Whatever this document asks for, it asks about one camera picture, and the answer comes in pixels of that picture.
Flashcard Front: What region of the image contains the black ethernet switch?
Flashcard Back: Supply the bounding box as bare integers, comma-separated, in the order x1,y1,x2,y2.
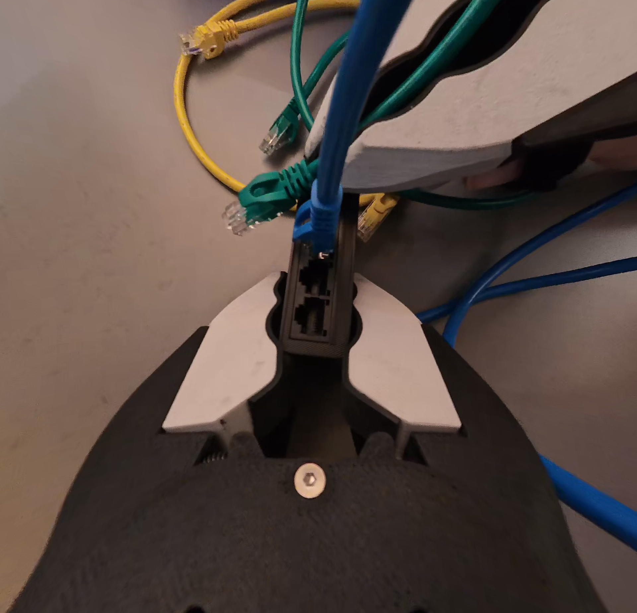
279,195,359,359

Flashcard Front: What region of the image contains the green ethernet cable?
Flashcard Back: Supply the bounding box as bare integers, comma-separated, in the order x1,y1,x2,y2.
221,0,543,238

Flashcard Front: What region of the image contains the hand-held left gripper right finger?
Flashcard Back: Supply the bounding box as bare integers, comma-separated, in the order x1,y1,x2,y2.
346,273,462,434

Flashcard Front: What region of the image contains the person's right hand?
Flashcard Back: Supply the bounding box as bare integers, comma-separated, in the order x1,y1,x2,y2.
463,136,637,192

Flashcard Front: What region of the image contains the blue ethernet cable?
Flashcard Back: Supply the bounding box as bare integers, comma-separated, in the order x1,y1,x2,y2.
291,0,637,549

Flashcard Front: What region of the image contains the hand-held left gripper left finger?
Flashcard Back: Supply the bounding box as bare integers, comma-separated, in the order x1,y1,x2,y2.
162,272,288,433

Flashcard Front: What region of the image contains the yellow ethernet cable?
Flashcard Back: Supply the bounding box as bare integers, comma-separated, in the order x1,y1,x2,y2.
173,0,399,243

